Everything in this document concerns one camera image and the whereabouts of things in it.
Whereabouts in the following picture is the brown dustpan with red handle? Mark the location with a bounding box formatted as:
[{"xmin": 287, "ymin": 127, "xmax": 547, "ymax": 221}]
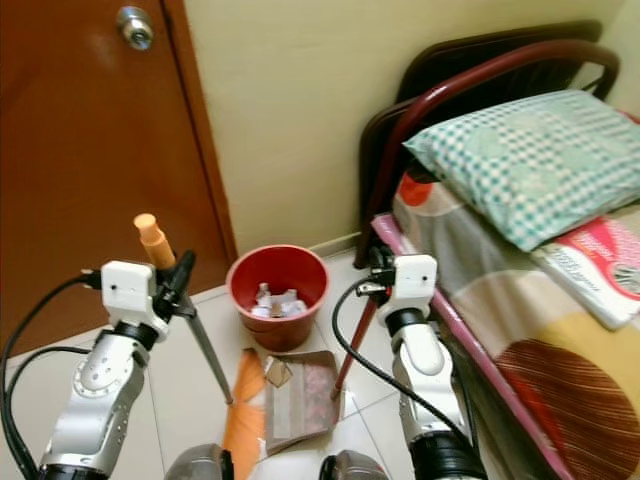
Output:
[{"xmin": 263, "ymin": 296, "xmax": 379, "ymax": 456}]

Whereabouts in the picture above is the crumpled white paper waste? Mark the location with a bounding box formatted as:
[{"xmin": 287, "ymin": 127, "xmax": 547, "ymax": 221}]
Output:
[{"xmin": 249, "ymin": 282, "xmax": 309, "ymax": 320}]

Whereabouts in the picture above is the red plastic bucket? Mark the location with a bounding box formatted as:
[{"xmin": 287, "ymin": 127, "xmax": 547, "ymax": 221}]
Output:
[{"xmin": 227, "ymin": 244, "xmax": 330, "ymax": 352}]

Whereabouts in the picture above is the small brown paper scrap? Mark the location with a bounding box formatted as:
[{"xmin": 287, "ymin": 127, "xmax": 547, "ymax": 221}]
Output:
[{"xmin": 265, "ymin": 358, "xmax": 294, "ymax": 389}]

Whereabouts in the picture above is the brown wooden door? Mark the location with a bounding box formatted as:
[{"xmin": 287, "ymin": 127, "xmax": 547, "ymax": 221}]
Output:
[{"xmin": 0, "ymin": 0, "xmax": 213, "ymax": 357}]

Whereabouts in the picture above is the grey left robot knee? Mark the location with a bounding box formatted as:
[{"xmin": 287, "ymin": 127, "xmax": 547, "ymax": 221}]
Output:
[{"xmin": 164, "ymin": 444, "xmax": 227, "ymax": 480}]

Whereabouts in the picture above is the grey robot knee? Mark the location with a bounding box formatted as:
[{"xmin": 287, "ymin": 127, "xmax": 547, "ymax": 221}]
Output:
[
  {"xmin": 164, "ymin": 444, "xmax": 227, "ymax": 480},
  {"xmin": 319, "ymin": 450, "xmax": 393, "ymax": 480}
]

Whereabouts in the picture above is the green white checked pillow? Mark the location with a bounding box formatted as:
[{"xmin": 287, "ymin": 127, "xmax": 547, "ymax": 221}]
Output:
[{"xmin": 402, "ymin": 89, "xmax": 640, "ymax": 254}]

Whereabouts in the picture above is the grey right robot knee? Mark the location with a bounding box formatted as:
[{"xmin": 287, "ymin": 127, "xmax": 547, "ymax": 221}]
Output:
[{"xmin": 319, "ymin": 450, "xmax": 393, "ymax": 480}]

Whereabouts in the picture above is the dark red metal bed tube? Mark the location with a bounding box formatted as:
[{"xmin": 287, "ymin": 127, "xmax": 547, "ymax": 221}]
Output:
[{"xmin": 363, "ymin": 39, "xmax": 621, "ymax": 267}]

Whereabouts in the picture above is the red white printed package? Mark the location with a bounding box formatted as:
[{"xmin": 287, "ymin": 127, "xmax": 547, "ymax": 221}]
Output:
[{"xmin": 531, "ymin": 214, "xmax": 640, "ymax": 332}]

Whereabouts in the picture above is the dark brown bed headboard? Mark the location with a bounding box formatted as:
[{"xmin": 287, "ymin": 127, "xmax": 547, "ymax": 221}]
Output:
[{"xmin": 355, "ymin": 20, "xmax": 604, "ymax": 269}]

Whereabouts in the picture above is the silver round door knob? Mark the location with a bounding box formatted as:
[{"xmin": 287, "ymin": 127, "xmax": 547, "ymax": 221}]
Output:
[{"xmin": 115, "ymin": 5, "xmax": 156, "ymax": 52}]

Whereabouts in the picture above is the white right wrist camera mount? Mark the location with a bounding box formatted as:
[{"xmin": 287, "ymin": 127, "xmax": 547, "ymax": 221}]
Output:
[{"xmin": 394, "ymin": 254, "xmax": 439, "ymax": 313}]

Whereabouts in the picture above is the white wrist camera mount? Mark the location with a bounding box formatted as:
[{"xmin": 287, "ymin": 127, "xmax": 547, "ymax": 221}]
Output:
[
  {"xmin": 394, "ymin": 254, "xmax": 439, "ymax": 313},
  {"xmin": 101, "ymin": 260, "xmax": 162, "ymax": 327}
]

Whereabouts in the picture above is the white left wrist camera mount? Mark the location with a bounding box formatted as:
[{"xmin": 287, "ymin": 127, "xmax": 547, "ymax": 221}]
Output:
[{"xmin": 101, "ymin": 260, "xmax": 162, "ymax": 327}]

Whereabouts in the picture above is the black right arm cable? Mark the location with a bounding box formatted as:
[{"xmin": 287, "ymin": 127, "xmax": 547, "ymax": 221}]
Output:
[{"xmin": 332, "ymin": 280, "xmax": 461, "ymax": 441}]

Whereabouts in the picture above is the brown wooden door frame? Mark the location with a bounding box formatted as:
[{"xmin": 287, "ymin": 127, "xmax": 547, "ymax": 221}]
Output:
[{"xmin": 160, "ymin": 0, "xmax": 240, "ymax": 267}]

